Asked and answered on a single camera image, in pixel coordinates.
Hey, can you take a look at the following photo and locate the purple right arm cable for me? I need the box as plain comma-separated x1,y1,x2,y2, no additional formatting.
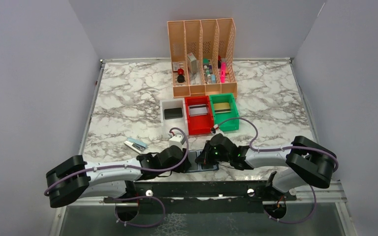
211,117,339,225

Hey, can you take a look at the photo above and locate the white box in organizer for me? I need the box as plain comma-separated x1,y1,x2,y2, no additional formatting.
187,53,197,74

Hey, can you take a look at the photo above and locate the green plastic bin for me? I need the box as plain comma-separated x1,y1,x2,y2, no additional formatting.
209,93,239,132

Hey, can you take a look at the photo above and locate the black card from holder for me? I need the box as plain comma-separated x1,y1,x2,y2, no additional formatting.
163,107,184,119

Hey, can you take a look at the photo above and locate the pink highlighter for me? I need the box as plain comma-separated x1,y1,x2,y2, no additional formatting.
220,62,226,83

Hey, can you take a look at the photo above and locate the gold card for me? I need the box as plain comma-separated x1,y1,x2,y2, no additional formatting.
213,102,231,114

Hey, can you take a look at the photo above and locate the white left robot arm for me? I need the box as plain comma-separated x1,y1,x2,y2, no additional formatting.
44,145,189,208

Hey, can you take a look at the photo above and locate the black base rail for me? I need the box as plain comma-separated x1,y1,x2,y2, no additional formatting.
103,180,280,214

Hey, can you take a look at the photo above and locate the navy blue card holder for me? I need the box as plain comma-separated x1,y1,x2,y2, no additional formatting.
187,150,219,173

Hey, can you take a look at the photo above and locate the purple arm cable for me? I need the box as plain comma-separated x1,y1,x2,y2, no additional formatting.
44,127,189,228
211,117,339,225

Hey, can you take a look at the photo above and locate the light blue stapler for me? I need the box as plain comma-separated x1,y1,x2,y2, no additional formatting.
124,138,148,154

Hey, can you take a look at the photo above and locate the white plastic bin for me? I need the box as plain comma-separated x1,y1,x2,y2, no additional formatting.
159,98,189,138

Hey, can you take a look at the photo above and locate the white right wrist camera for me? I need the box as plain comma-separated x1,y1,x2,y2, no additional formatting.
211,124,222,134

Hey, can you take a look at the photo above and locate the silver card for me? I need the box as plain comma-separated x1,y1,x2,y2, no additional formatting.
188,104,208,117

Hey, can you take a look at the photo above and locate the red and black stamp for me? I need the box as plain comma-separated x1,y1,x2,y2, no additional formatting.
177,68,185,83

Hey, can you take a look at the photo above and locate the peach desk file organizer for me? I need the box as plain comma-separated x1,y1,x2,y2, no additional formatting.
167,18,238,98

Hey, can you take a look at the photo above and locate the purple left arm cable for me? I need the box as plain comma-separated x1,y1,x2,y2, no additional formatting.
44,127,189,228

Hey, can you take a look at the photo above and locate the red plastic bin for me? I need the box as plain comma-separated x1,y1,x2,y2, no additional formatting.
185,96,214,135

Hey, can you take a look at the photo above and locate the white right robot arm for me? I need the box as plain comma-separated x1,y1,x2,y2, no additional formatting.
195,134,339,200

